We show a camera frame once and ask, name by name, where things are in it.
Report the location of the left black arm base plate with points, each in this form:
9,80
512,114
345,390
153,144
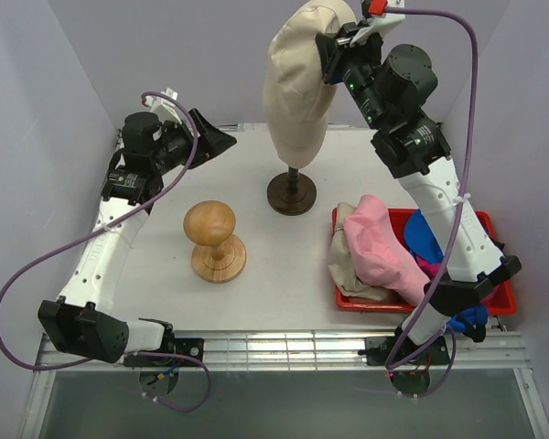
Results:
188,346

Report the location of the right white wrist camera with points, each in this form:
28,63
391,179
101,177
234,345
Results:
378,17

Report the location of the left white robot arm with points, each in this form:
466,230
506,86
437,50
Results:
79,321

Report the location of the cream bucket hat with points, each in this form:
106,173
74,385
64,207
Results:
296,100

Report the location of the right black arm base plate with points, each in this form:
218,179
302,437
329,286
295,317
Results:
377,349

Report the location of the light wooden hat stand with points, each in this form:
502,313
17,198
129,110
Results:
218,256

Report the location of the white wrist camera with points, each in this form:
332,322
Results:
165,111
378,17

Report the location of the blue and magenta hat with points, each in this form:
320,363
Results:
426,252

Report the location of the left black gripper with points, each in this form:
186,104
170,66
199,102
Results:
211,141

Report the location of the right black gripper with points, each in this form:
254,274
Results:
334,53

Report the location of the red plastic tray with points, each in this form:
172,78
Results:
501,302

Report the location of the cream mannequin head stand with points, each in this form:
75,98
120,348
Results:
294,193

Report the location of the beige bucket hat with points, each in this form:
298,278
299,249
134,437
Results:
341,266

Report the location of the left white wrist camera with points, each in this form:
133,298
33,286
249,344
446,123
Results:
165,111

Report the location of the pink bucket hat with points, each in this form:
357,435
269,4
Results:
379,259

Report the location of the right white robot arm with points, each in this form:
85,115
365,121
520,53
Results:
390,92

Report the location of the aluminium front rail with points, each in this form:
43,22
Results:
319,350

